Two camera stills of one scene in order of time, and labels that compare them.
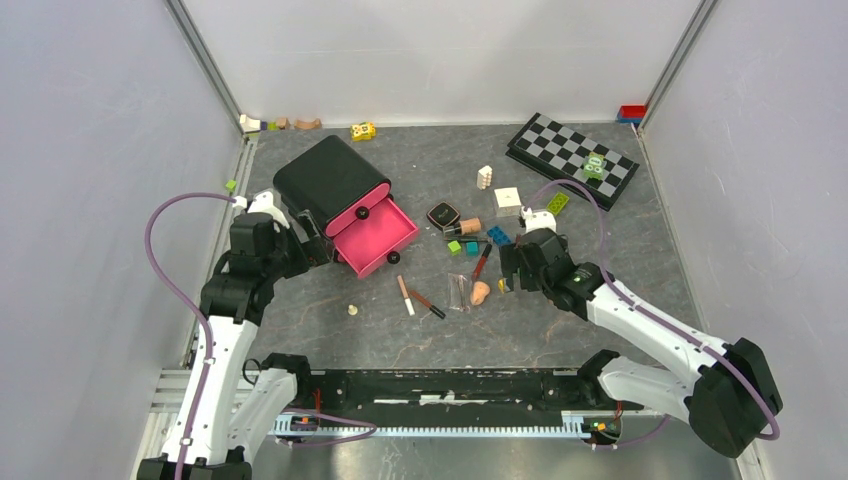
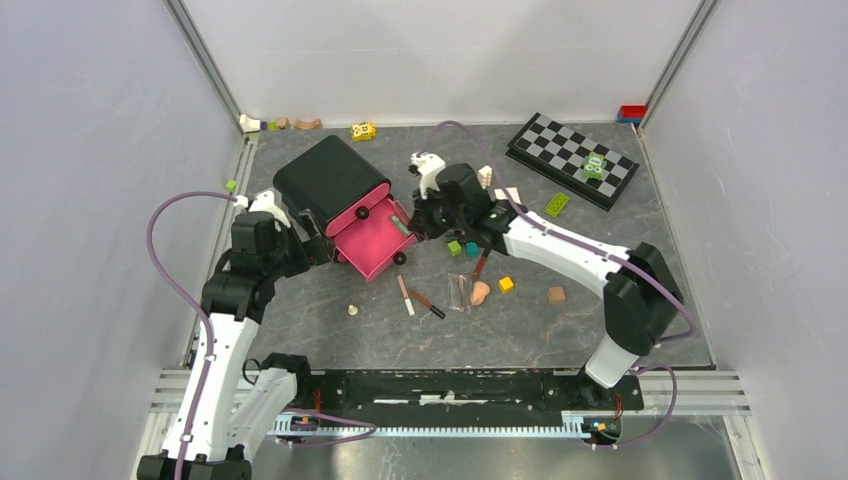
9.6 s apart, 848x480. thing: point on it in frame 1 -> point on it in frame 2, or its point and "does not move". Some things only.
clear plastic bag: (459, 292) does not move
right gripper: (512, 257) -> (421, 217)
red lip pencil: (482, 262) does not move
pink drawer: (377, 237) does not move
